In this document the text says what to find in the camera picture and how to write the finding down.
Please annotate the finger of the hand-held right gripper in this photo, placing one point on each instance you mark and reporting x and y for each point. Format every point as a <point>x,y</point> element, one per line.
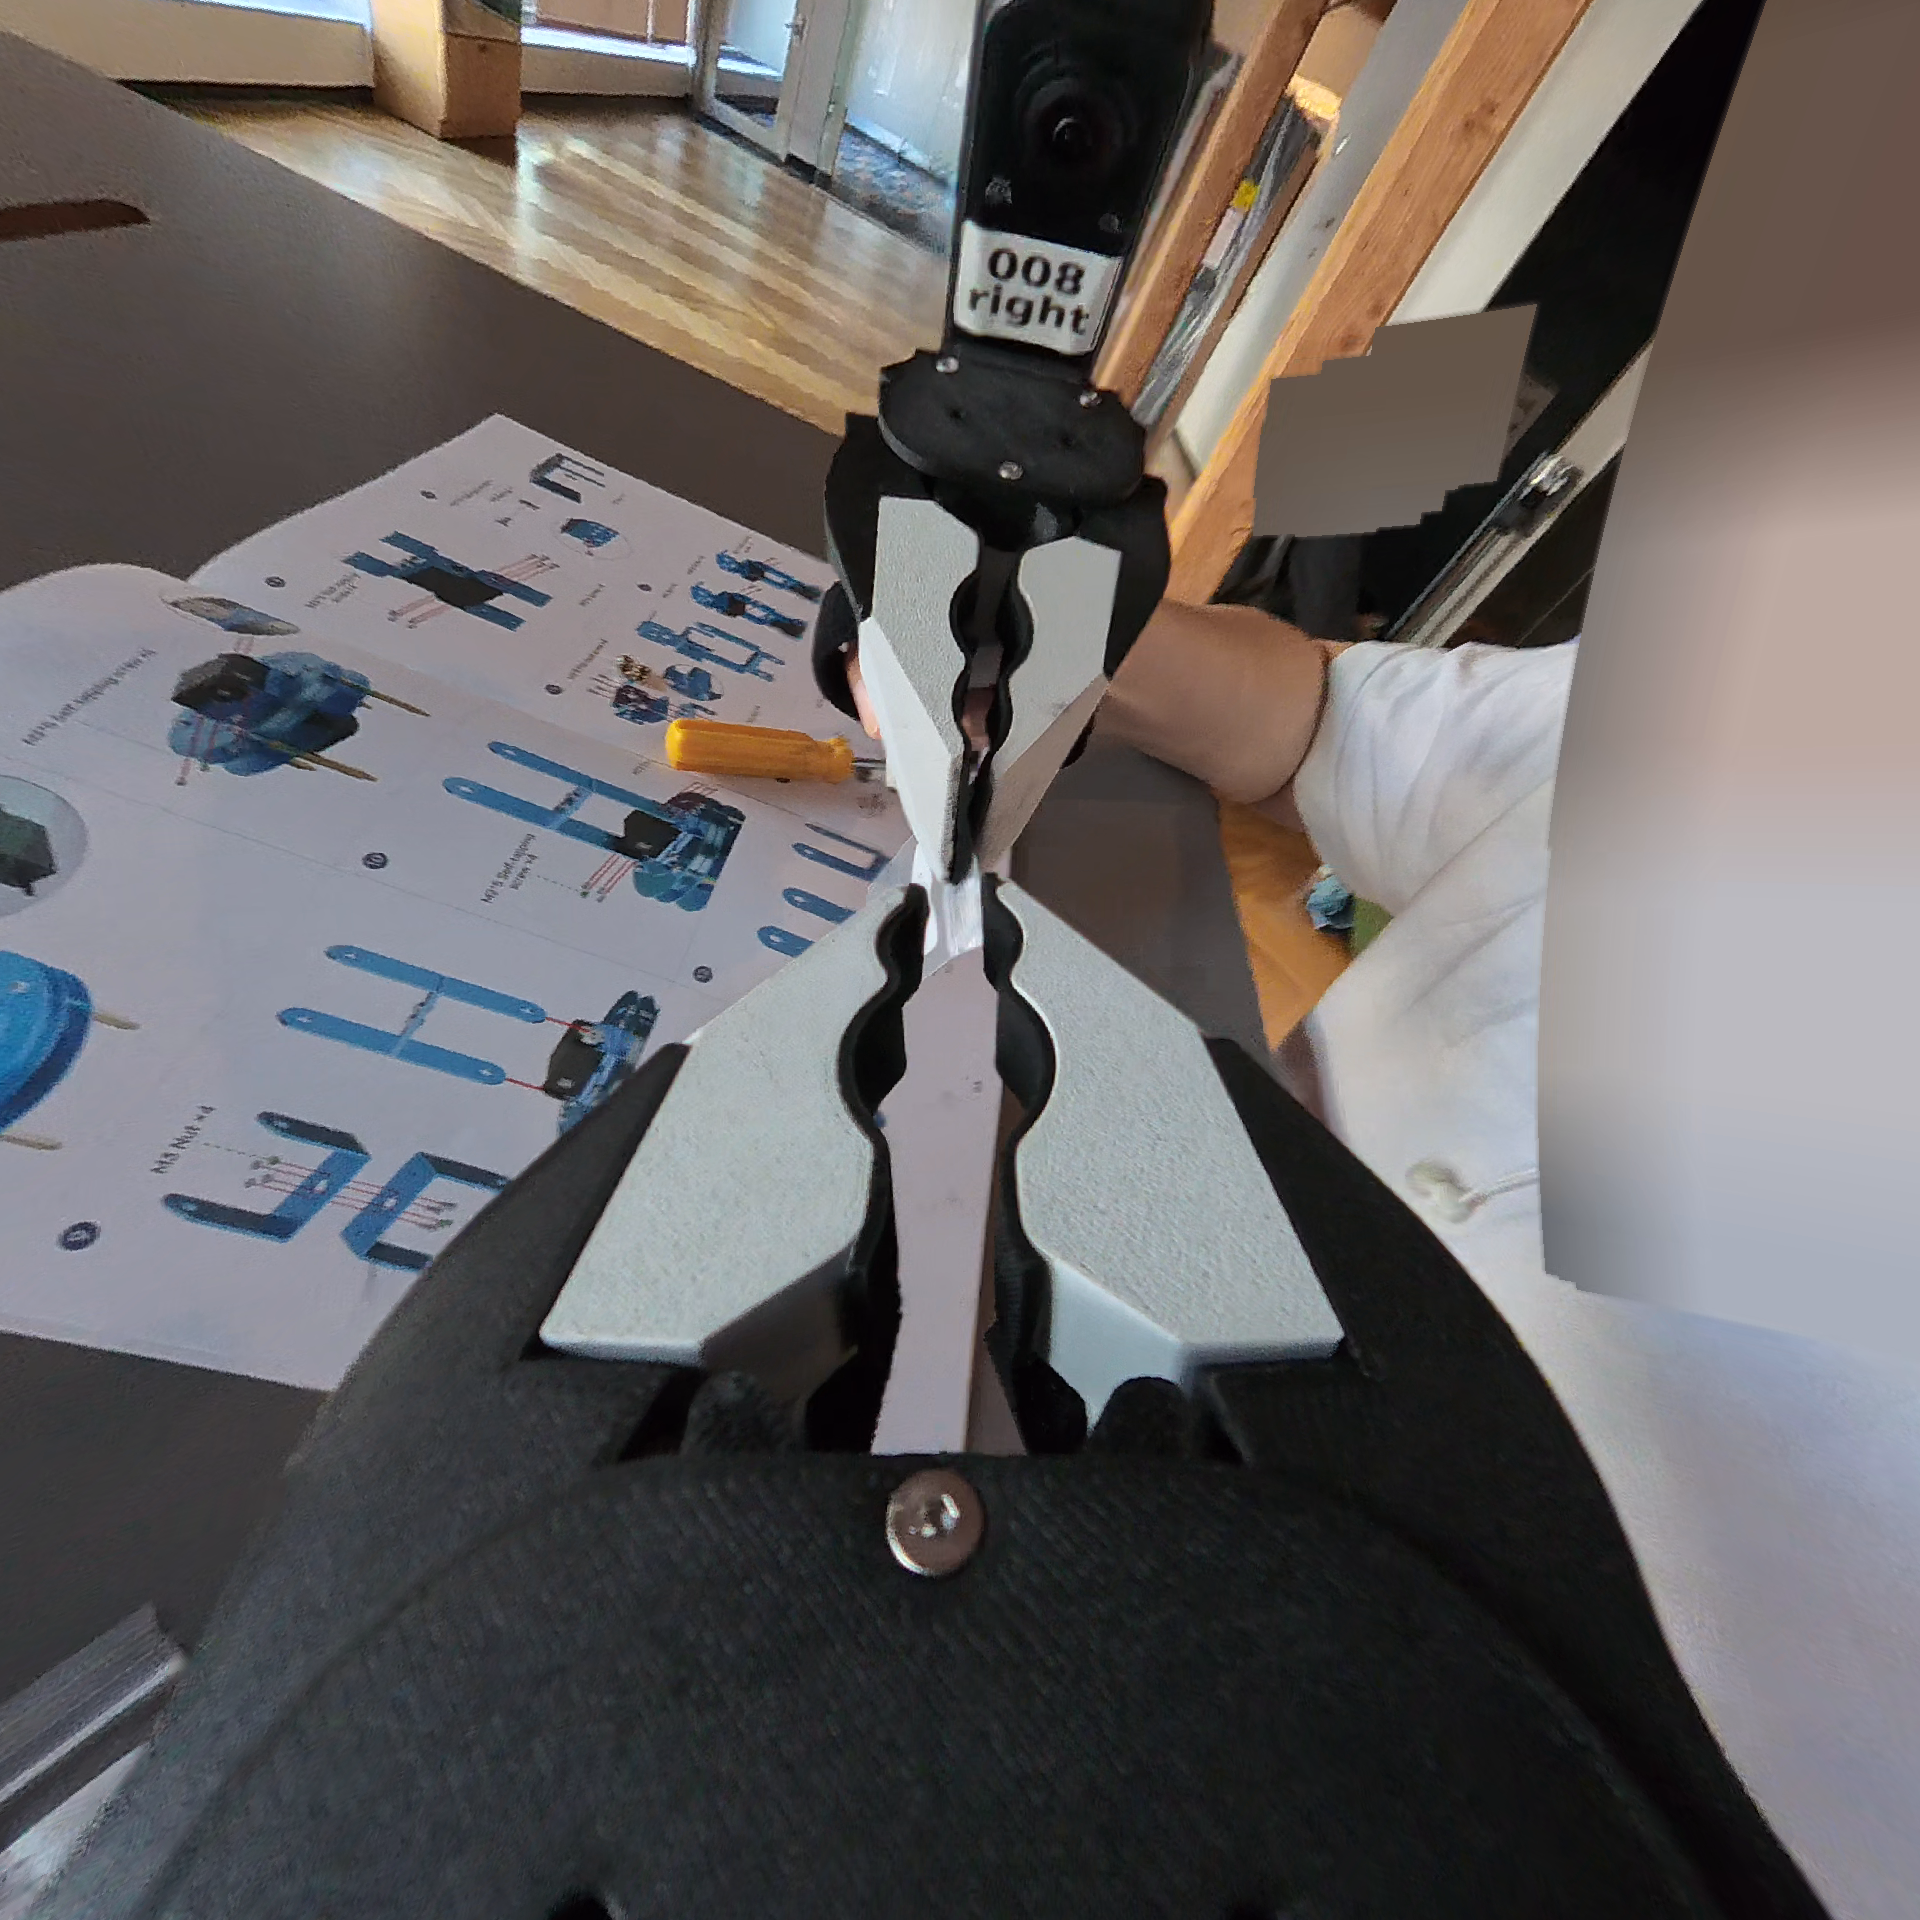
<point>916,645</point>
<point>1072,645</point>

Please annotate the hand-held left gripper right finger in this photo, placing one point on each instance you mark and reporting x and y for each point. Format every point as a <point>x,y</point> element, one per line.
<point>1170,1200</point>

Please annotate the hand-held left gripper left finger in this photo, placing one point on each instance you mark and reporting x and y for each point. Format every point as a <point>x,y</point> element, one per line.
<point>719,1200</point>

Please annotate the small zip bag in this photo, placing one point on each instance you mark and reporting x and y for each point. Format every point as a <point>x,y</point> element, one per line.
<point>945,1124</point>

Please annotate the person's right forearm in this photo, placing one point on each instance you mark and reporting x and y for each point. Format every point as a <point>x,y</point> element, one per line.
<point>1214,704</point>

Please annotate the person's right hand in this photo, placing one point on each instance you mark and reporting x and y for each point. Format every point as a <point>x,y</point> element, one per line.
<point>858,698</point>

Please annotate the small loose screw cluster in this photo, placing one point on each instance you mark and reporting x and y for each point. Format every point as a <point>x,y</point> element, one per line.
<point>639,675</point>

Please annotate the green and blue bag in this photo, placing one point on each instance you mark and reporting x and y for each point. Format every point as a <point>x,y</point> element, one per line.
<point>1335,908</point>

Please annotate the printed assembly instruction sheet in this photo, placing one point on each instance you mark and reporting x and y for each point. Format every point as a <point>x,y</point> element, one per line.
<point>300,930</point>

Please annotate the thin wooden post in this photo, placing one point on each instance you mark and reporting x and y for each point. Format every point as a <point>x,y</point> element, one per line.
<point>1200,225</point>

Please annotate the thick wooden post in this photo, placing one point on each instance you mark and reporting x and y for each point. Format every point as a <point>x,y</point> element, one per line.
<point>1395,225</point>

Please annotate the aluminium profile rail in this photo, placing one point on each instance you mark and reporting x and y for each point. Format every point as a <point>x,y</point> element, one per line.
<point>76,1725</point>

